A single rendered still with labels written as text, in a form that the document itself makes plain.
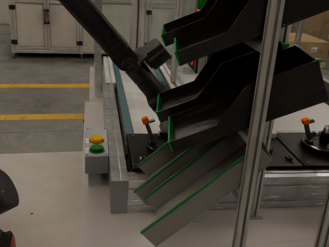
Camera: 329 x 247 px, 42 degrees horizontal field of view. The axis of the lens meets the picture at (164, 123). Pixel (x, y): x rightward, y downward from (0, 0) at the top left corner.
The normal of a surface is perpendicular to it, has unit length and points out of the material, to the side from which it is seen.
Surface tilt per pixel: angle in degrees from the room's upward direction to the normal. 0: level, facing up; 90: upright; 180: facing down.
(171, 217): 90
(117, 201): 90
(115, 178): 0
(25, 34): 90
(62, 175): 0
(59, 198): 0
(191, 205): 90
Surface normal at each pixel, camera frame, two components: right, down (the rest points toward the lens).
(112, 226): 0.07, -0.93
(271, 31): 0.15, 0.37
